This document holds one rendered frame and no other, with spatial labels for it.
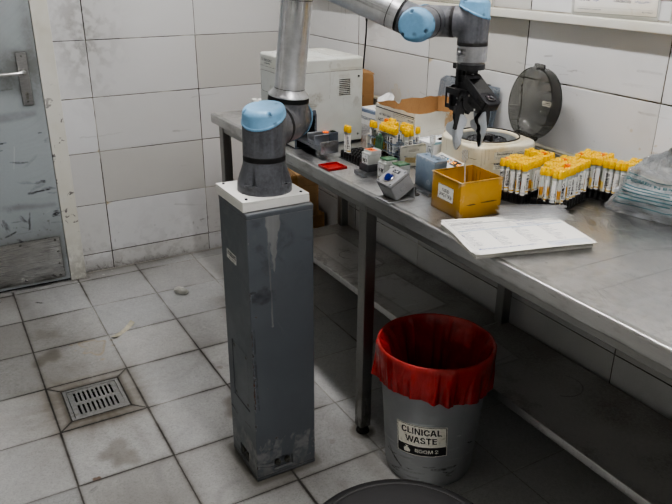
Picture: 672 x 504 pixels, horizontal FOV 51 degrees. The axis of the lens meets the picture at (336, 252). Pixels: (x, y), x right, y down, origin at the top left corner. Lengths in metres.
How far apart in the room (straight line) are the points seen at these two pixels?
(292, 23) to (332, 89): 0.60
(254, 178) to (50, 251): 1.93
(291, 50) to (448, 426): 1.15
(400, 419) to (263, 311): 0.53
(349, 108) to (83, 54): 1.46
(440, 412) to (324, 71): 1.19
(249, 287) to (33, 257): 1.89
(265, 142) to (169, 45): 1.83
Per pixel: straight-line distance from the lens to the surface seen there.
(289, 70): 1.97
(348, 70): 2.53
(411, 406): 2.10
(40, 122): 3.50
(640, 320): 1.43
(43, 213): 3.60
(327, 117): 2.51
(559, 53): 2.35
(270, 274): 1.94
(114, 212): 3.73
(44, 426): 2.68
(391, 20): 1.71
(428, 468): 2.23
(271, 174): 1.89
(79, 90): 3.56
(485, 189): 1.85
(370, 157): 2.15
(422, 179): 2.03
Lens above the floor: 1.50
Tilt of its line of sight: 23 degrees down
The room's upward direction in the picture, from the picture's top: straight up
